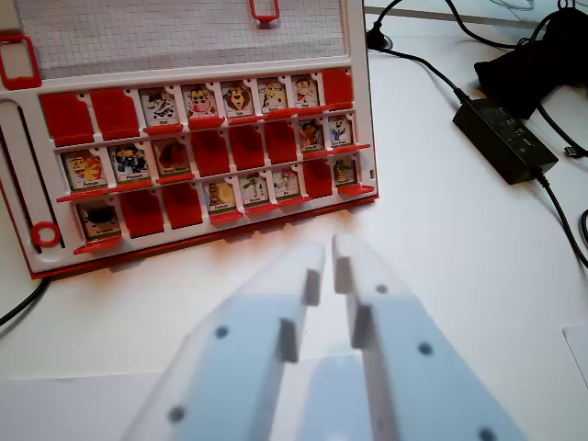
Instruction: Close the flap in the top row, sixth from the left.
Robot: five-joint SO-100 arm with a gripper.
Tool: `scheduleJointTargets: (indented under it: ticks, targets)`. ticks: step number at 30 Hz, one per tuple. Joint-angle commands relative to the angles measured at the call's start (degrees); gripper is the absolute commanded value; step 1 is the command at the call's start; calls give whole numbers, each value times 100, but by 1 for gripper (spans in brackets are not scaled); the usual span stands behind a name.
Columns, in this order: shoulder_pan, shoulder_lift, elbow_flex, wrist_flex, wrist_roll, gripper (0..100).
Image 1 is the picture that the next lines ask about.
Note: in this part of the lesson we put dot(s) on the red and white game board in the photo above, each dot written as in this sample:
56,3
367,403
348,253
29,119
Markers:
216,55

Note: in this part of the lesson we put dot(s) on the black fabric pouch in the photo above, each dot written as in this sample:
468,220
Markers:
546,59

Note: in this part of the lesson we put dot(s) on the black power adapter box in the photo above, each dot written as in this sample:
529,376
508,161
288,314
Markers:
505,138

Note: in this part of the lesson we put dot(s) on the white paper sheet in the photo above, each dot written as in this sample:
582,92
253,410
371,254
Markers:
578,349

